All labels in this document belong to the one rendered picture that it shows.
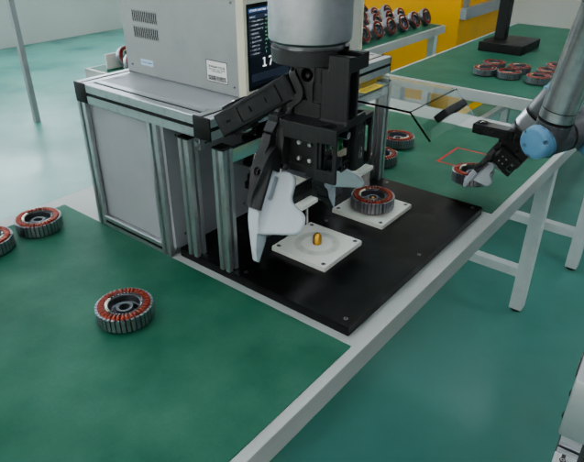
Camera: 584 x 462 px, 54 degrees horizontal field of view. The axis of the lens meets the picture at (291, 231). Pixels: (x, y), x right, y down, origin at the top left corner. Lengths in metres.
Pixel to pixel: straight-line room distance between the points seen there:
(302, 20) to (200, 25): 0.78
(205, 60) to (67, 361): 0.66
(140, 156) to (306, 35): 0.87
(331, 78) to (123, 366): 0.72
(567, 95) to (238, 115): 0.88
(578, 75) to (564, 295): 1.57
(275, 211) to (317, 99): 0.11
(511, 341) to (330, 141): 1.96
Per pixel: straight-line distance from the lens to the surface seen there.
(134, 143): 1.34
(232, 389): 1.01
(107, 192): 1.50
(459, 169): 1.65
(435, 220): 1.50
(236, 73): 1.22
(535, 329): 2.51
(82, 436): 0.99
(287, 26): 0.51
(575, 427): 0.79
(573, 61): 1.32
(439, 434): 1.99
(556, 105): 1.34
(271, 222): 0.55
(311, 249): 1.30
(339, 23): 0.51
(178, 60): 1.34
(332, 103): 0.52
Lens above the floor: 1.46
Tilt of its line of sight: 29 degrees down
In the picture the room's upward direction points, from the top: straight up
